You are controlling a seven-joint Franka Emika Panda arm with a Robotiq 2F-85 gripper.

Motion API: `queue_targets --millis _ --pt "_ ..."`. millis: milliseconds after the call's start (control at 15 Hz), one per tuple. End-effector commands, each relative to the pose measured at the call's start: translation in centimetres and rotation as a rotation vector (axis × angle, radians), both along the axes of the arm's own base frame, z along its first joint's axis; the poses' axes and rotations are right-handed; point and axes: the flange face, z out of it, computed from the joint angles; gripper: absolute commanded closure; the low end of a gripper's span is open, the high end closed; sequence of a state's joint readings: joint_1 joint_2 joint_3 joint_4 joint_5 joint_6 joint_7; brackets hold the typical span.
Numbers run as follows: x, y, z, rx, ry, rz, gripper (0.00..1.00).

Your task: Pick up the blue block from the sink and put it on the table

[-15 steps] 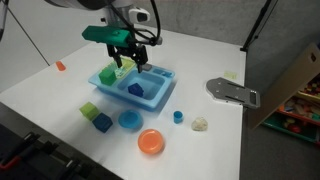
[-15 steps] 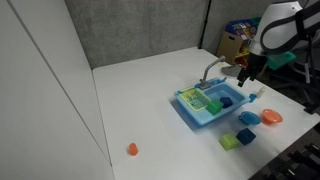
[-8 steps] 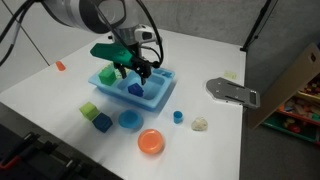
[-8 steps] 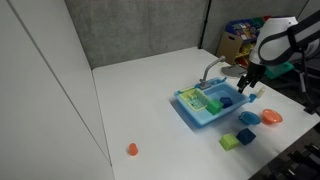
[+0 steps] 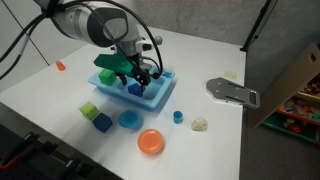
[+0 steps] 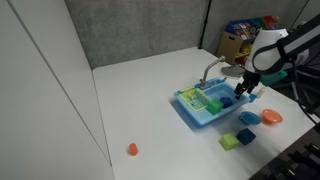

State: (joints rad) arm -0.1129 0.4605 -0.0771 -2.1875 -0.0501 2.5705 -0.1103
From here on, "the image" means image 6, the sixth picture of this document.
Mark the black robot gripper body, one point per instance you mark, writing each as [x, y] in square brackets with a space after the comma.
[251, 77]

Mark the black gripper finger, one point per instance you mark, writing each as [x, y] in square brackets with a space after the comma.
[250, 88]
[238, 91]

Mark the blue toy block with print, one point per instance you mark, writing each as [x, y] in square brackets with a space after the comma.
[226, 102]

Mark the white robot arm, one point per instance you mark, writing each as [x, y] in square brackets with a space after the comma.
[266, 50]

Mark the dark blue toy block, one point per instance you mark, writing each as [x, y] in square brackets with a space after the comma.
[246, 136]

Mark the light blue toy sink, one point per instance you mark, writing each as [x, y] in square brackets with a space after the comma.
[200, 117]

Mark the lime green toy block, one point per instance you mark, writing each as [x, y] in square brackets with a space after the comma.
[229, 142]

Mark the green plastic bin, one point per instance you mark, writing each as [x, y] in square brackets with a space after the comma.
[273, 79]

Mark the blue plastic bowl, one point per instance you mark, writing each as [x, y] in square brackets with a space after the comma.
[249, 118]

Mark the grey toy faucet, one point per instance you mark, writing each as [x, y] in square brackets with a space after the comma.
[204, 84]

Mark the orange plastic bowl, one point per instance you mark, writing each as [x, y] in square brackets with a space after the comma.
[271, 116]

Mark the cardboard box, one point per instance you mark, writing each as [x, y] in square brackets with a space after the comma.
[228, 46]

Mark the yellow toy dish rack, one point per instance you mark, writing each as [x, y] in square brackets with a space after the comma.
[193, 98]

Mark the black clamp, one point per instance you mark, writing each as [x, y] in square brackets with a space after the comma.
[305, 154]

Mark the black base platform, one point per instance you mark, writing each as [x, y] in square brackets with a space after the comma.
[300, 174]

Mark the small orange plastic cup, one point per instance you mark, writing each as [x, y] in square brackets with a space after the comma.
[133, 149]

